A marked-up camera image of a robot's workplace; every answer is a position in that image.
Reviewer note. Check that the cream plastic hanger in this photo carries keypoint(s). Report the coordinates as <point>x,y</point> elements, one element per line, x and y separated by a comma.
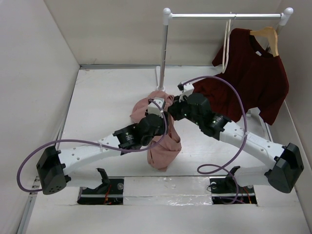
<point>226,46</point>

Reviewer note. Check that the metal clothes rack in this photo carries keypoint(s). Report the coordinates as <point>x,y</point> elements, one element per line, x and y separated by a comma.
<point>195,29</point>

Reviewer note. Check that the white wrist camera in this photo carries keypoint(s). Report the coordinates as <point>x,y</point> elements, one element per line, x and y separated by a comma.
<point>186,89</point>
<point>156,106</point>

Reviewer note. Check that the pink t shirt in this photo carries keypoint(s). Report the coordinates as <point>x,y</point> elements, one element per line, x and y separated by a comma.
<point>162,155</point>

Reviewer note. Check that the dark red t shirt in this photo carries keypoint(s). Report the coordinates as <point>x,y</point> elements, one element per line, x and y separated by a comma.
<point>259,79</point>

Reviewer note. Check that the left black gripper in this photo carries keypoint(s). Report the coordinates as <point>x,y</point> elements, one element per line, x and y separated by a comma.
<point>162,130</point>

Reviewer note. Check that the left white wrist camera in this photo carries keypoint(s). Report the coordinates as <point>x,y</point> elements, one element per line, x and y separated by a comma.
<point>156,106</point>

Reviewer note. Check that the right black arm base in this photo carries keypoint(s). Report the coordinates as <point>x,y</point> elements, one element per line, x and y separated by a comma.
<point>223,190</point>

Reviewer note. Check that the wooden hanger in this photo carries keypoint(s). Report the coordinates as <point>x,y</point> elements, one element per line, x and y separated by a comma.
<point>271,35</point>

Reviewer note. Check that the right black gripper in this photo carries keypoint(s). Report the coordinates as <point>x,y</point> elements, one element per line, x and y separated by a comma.
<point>175,107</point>

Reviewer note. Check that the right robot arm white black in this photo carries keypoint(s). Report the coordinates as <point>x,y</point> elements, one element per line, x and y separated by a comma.
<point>282,165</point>

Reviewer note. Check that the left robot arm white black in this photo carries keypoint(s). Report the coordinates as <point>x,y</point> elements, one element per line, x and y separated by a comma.
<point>55,168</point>

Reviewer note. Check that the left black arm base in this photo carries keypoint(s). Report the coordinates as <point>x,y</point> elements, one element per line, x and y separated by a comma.
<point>108,192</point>

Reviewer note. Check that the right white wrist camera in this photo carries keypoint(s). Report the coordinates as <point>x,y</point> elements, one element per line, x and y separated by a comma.
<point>186,89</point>

